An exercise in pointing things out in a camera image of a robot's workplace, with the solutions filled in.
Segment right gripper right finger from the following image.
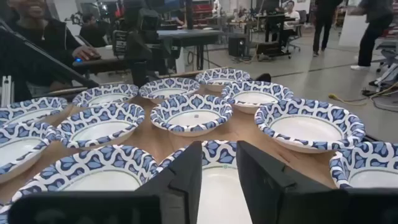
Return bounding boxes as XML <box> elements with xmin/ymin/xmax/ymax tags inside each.
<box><xmin>236</xmin><ymin>140</ymin><xmax>346</xmax><ymax>224</ymax></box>

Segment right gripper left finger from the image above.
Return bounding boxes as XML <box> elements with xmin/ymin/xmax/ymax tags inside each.
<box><xmin>136</xmin><ymin>140</ymin><xmax>203</xmax><ymax>224</ymax></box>

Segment black rolling cart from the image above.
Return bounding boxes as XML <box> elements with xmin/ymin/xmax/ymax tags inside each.
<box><xmin>256</xmin><ymin>14</ymin><xmax>293</xmax><ymax>60</ymax></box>

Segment grey computer desk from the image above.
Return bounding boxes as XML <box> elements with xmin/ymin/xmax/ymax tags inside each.
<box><xmin>72</xmin><ymin>45</ymin><xmax>134</xmax><ymax>75</ymax></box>

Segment black work table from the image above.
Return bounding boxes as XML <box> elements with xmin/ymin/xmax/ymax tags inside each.
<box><xmin>157</xmin><ymin>29</ymin><xmax>224</xmax><ymax>72</ymax></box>

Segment person's hand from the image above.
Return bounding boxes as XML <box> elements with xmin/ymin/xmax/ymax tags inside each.
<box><xmin>73</xmin><ymin>45</ymin><xmax>102</xmax><ymax>62</ymax></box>

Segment black computer mouse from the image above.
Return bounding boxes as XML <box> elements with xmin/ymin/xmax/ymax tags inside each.
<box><xmin>74</xmin><ymin>54</ymin><xmax>102</xmax><ymax>62</ymax></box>

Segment person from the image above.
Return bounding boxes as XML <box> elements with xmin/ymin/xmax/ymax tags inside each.
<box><xmin>279</xmin><ymin>0</ymin><xmax>301</xmax><ymax>47</ymax></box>
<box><xmin>0</xmin><ymin>0</ymin><xmax>102</xmax><ymax>103</ymax></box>
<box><xmin>79</xmin><ymin>14</ymin><xmax>108</xmax><ymax>48</ymax></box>
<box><xmin>312</xmin><ymin>0</ymin><xmax>335</xmax><ymax>57</ymax></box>
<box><xmin>348</xmin><ymin>0</ymin><xmax>395</xmax><ymax>71</ymax></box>

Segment grey office chair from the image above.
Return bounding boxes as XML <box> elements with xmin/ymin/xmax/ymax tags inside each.
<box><xmin>287</xmin><ymin>9</ymin><xmax>308</xmax><ymax>52</ymax></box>

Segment white board panel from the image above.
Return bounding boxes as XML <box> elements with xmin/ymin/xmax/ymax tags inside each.
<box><xmin>338</xmin><ymin>14</ymin><xmax>369</xmax><ymax>48</ymax></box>

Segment yellow floor cable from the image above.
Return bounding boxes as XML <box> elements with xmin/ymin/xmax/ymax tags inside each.
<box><xmin>328</xmin><ymin>81</ymin><xmax>398</xmax><ymax>106</ymax></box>

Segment silver aluminium extrusion post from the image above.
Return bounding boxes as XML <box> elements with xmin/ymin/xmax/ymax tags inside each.
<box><xmin>1</xmin><ymin>75</ymin><xmax>15</xmax><ymax>107</ymax></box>

